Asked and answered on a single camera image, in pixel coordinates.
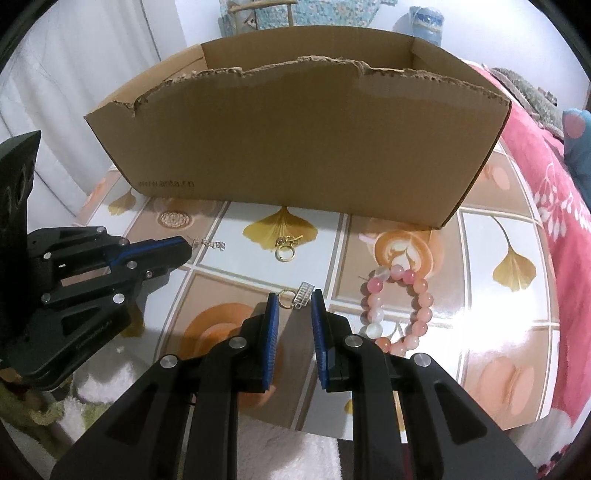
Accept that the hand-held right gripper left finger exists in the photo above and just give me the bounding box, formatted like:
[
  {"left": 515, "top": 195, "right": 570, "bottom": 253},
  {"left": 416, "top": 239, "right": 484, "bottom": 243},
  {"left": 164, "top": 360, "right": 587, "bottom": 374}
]
[{"left": 48, "top": 291, "right": 280, "bottom": 480}]

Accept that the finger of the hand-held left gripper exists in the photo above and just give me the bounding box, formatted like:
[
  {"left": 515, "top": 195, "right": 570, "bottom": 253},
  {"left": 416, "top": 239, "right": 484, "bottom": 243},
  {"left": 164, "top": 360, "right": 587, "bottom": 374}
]
[
  {"left": 28, "top": 225, "right": 192, "bottom": 278},
  {"left": 41, "top": 253, "right": 192, "bottom": 319}
]

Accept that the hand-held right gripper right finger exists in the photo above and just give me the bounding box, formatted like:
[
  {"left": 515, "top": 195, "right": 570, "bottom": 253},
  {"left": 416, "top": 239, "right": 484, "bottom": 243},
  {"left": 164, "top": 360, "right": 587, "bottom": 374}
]
[{"left": 310, "top": 288, "right": 541, "bottom": 480}]

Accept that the silver charm with gold ring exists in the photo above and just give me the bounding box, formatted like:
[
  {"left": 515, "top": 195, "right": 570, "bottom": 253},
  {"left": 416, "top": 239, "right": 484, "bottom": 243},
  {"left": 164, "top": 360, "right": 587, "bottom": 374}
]
[{"left": 279, "top": 282, "right": 315, "bottom": 309}]

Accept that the gold toggle ring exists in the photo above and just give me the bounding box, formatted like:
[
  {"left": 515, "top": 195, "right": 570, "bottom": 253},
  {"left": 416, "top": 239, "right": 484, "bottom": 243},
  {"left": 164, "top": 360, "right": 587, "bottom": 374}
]
[{"left": 273, "top": 234, "right": 303, "bottom": 263}]

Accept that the pink bead bracelet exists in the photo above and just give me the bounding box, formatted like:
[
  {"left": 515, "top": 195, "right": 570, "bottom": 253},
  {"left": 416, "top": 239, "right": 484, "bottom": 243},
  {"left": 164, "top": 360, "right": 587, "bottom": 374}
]
[{"left": 359, "top": 265, "right": 437, "bottom": 356}]

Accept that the brown cardboard box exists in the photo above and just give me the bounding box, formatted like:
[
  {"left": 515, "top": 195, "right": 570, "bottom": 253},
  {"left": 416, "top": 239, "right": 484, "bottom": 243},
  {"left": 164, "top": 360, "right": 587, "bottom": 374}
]
[{"left": 84, "top": 19, "right": 512, "bottom": 230}]

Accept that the white fluffy towel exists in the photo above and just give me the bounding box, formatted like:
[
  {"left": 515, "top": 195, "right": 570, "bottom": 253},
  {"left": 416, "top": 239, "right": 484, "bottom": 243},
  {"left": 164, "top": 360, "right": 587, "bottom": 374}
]
[{"left": 0, "top": 360, "right": 342, "bottom": 480}]

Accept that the white curtain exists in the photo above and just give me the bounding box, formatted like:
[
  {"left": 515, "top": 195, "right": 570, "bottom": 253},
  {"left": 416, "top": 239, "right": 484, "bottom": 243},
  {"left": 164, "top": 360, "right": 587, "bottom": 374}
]
[{"left": 0, "top": 28, "right": 176, "bottom": 217}]

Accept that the wooden chair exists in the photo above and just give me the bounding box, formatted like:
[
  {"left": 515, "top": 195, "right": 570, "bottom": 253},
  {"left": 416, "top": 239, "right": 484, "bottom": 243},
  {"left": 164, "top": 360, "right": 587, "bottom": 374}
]
[{"left": 226, "top": 0, "right": 298, "bottom": 35}]

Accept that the pink floral blanket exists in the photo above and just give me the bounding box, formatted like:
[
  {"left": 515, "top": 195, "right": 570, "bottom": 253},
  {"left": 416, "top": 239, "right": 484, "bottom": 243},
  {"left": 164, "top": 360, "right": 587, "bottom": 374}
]
[{"left": 466, "top": 60, "right": 591, "bottom": 476}]

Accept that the blue floral hanging cloth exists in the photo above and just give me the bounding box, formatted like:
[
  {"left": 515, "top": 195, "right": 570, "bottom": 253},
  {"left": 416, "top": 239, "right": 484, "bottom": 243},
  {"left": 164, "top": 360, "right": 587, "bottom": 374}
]
[{"left": 219, "top": 0, "right": 384, "bottom": 35}]

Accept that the grey-green patterned pillow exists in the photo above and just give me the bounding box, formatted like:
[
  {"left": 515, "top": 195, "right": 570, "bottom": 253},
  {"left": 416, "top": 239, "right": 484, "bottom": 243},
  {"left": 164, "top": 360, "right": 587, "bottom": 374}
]
[{"left": 489, "top": 67, "right": 566, "bottom": 139}]

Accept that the blue pillow with pink dot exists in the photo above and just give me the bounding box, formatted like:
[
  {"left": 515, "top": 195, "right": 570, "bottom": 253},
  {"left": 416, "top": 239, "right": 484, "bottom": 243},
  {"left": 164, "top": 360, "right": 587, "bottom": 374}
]
[{"left": 561, "top": 107, "right": 591, "bottom": 185}]

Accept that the blue water bottle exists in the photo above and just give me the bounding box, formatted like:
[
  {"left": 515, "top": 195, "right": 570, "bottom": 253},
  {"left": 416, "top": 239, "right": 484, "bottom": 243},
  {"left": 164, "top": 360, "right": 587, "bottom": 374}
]
[{"left": 409, "top": 6, "right": 445, "bottom": 44}]

